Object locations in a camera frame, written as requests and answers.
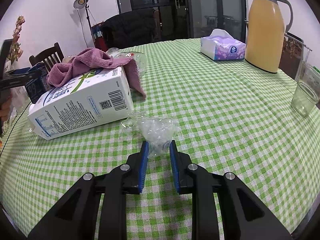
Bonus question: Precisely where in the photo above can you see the metal drying rack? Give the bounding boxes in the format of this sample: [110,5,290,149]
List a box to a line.
[277,31,313,80]

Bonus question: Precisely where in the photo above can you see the sliding glass door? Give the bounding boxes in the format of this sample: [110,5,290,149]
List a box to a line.
[112,0,248,43]

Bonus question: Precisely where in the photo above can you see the clear glass cup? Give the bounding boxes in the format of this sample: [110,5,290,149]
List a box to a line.
[290,60,320,119]

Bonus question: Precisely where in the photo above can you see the studio lamp on stand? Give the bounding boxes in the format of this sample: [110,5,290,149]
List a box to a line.
[73,0,93,48]

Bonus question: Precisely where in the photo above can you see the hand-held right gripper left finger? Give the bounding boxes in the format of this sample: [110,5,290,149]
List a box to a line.
[27,141,150,240]

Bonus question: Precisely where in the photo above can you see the clear plastic bottle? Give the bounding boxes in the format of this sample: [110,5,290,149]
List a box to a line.
[106,47,148,80]

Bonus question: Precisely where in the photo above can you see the yellow thermos jug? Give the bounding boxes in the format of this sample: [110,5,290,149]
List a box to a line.
[244,0,293,74]

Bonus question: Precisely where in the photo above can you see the blue cardboard box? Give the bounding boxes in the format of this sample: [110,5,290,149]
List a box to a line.
[25,62,54,104]

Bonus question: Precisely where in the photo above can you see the dried flowers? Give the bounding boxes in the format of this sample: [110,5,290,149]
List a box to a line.
[9,15,26,64]

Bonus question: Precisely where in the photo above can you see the black jacket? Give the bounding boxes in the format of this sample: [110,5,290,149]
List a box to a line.
[100,8,160,50]

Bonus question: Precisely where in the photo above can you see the pink towel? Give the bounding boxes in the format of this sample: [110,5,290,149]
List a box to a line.
[47,47,147,100]

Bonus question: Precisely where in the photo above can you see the white milk carton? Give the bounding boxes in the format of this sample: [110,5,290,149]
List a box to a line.
[27,66,134,140]

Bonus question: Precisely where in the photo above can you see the purple tissue pack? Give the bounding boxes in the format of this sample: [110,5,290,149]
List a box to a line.
[199,29,247,62]

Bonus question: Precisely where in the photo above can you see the red hanging cloth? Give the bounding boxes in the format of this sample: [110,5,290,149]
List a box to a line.
[90,22,108,52]

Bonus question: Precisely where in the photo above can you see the clear plastic wrap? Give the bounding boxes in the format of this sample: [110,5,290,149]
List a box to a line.
[121,111,178,158]

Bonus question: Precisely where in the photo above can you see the dark wooden chair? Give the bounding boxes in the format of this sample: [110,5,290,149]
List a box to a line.
[29,42,65,73]

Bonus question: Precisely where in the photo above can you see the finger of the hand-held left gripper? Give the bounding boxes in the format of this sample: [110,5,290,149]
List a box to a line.
[0,70,43,89]

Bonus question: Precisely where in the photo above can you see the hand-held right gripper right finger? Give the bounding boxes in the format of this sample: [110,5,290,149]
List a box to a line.
[169,140,293,240]

